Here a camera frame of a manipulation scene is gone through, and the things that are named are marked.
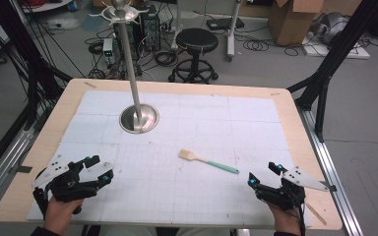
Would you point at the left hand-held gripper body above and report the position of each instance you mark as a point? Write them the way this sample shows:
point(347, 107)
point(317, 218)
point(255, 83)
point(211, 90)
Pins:
point(66, 190)

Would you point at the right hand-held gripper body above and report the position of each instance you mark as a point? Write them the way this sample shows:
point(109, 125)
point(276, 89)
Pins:
point(287, 191)

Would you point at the person's left hand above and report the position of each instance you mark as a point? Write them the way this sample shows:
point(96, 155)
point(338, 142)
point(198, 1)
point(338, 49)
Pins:
point(60, 214)

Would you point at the person's right hand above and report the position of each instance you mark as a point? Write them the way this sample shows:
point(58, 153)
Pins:
point(285, 221)

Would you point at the thin wooden stick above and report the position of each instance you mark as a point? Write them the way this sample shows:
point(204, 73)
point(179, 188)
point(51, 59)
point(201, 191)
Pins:
point(315, 214)

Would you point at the white grid mat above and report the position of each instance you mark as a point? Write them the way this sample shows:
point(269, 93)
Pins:
point(190, 137)

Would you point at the metal utensil stand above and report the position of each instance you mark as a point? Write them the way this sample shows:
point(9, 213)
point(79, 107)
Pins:
point(134, 82)

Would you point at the small bench power supply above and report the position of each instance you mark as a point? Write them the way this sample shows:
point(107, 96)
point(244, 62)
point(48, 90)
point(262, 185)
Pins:
point(108, 49)

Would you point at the white flat board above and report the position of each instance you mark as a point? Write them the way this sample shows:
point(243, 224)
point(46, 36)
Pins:
point(338, 50)

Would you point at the black round stool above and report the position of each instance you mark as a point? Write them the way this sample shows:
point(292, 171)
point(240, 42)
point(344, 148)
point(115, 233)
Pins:
point(195, 49)

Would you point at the white stand leg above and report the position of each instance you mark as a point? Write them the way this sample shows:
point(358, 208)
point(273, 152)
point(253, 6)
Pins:
point(233, 29)

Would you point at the black computer tower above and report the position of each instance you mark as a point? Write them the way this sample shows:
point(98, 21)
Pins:
point(151, 28)

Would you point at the cardboard box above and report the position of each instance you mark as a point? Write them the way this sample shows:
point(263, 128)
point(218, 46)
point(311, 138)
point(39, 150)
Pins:
point(295, 21)

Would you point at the black flat device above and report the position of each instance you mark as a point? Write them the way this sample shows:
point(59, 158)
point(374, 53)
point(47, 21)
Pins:
point(224, 23)

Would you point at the white round table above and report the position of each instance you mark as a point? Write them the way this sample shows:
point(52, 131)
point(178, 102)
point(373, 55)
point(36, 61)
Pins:
point(46, 4)

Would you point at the aluminium rail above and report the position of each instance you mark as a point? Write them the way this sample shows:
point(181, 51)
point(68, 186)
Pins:
point(331, 170)
point(5, 164)

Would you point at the black frame stand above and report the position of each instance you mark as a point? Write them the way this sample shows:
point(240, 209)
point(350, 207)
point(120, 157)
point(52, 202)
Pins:
point(19, 55)
point(333, 62)

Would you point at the white post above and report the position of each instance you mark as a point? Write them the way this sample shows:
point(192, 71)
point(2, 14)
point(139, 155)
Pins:
point(178, 23)

